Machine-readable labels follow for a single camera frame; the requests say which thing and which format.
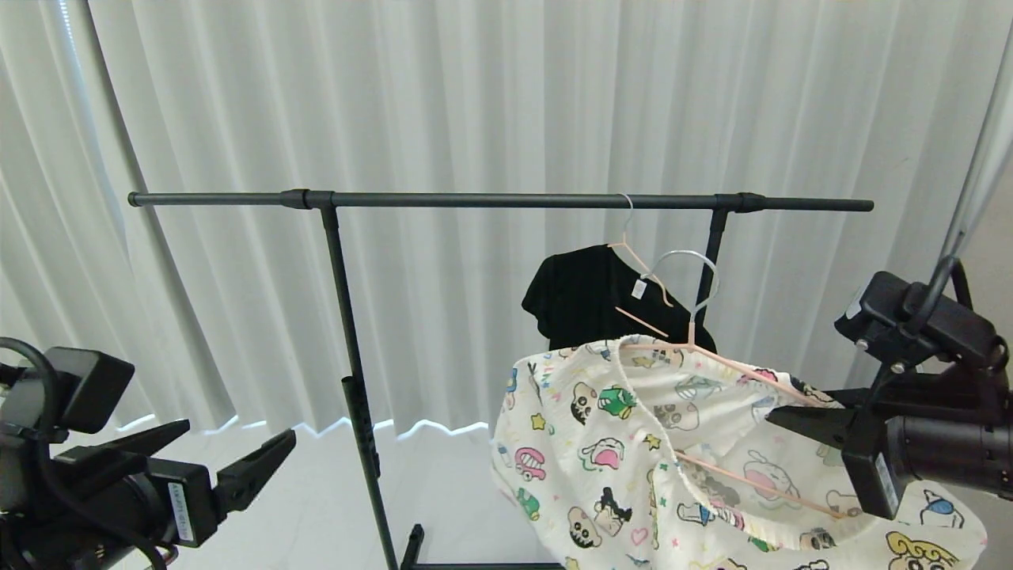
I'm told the pink clothes hanger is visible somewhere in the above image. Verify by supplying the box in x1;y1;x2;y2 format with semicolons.
620;250;848;520
608;194;676;339

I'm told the black clothes rack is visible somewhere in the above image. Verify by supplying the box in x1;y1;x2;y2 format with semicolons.
128;188;875;570

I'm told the cream printed garment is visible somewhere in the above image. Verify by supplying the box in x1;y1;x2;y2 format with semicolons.
491;336;988;570

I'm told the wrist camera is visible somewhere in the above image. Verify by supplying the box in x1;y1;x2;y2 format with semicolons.
0;347;135;484
835;272;1010;401

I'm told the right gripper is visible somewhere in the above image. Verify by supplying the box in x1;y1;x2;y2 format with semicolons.
766;388;1013;521

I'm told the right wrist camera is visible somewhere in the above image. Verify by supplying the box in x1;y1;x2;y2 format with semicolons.
835;272;1010;401

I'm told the white curtain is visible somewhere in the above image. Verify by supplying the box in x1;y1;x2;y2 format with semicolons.
0;0;1013;438

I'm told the black garment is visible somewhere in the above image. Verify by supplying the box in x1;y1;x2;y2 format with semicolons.
521;244;718;354

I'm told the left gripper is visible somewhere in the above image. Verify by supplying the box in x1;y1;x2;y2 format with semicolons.
0;420;298;570

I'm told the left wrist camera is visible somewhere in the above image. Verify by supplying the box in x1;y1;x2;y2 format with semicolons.
0;347;135;484

